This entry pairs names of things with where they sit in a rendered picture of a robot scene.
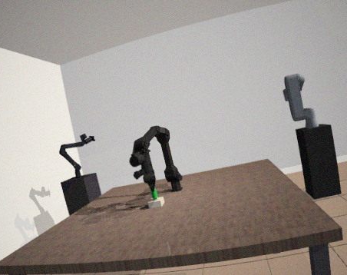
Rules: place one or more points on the green cylinder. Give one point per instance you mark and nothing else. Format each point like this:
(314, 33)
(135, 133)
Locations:
(154, 194)

